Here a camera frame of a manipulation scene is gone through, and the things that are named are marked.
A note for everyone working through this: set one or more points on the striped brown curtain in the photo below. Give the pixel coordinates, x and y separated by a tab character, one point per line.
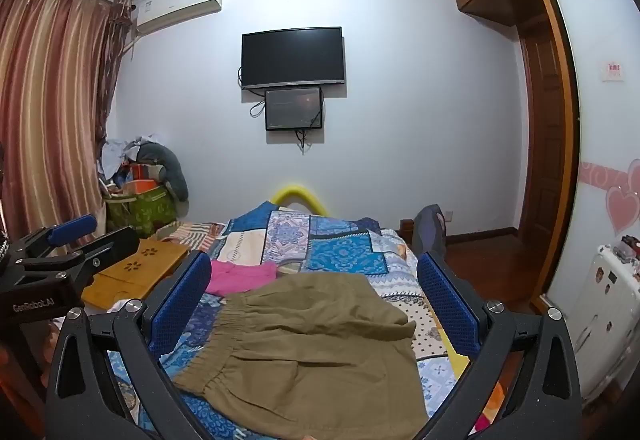
50	110

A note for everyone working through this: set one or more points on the wooden lap desk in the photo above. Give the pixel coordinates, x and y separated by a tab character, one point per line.
135	270

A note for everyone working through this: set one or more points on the white wall outlet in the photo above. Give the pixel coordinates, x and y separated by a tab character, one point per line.
447	216

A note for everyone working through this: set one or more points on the white air conditioner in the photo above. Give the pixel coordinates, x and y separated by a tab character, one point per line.
177	2

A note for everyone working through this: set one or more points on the brown wooden door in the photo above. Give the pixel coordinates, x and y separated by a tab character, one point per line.
545	130

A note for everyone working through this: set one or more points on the frosted heart sliding door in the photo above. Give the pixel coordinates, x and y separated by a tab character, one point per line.
600	145

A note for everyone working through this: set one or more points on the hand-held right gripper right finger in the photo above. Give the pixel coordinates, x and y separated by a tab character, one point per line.
447	305

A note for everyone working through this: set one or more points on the black wall television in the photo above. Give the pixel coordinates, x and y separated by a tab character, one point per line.
292	57

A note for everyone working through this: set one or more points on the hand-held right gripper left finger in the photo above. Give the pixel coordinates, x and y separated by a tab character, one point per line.
180	302

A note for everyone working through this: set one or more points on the khaki pants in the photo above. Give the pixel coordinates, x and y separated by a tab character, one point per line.
310	345

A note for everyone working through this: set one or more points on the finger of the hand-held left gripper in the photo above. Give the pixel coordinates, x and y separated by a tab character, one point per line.
112	245
72	227

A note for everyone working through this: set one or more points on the pink folded cloth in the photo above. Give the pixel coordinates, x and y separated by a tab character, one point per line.
240	277

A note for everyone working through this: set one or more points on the striped pink cloth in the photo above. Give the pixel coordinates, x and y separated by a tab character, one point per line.
192	232

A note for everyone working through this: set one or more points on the blue patchwork quilt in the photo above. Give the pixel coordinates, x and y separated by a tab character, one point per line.
340	250

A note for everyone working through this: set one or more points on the yellow foam tube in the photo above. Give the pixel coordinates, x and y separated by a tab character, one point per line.
297	191

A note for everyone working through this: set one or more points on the small black wall monitor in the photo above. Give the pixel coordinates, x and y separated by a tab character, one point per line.
293	109

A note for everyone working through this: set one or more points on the white stickered mini fridge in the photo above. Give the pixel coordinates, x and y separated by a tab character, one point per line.
605	310

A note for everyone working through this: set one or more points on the green patterned bag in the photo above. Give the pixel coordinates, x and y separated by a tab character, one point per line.
142	212

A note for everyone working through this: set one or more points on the grey plush toy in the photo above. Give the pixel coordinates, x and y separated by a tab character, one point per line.
172	170

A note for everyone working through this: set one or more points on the blue white cloth pile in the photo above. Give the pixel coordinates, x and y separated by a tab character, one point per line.
117	155

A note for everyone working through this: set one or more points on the red orange box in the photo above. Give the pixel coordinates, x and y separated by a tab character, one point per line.
145	177

